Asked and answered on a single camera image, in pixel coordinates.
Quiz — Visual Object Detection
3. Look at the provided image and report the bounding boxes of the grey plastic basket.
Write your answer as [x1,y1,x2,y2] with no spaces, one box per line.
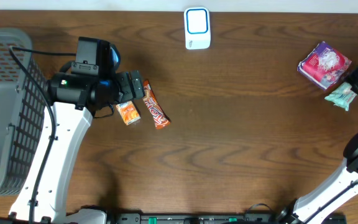
[0,28,46,195]

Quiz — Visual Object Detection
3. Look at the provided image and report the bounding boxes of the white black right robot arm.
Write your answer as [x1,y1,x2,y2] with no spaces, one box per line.
[275,67,358,223]

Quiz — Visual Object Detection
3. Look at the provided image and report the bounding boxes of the white barcode scanner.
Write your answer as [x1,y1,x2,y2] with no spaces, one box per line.
[183,7,211,50]

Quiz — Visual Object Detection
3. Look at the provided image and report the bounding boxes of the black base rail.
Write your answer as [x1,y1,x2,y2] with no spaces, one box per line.
[113,212,347,224]

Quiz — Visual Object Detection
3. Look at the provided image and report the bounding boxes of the teal snack packet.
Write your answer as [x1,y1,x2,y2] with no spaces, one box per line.
[324,82,357,111]

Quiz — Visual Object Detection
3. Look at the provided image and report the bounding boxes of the purple red snack packet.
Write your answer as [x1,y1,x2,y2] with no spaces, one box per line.
[297,41,352,90]

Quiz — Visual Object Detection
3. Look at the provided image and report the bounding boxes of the small orange snack packet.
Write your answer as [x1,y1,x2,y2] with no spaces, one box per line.
[116,101,141,126]

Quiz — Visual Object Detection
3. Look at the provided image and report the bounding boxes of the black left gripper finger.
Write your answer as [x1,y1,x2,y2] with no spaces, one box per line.
[133,83,145,99]
[130,70,142,86]

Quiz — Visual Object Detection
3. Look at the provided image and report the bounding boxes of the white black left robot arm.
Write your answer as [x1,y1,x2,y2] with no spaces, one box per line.
[0,70,145,223]

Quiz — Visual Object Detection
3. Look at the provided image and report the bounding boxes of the red chocolate bar wrapper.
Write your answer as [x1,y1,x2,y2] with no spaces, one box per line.
[143,80,170,129]

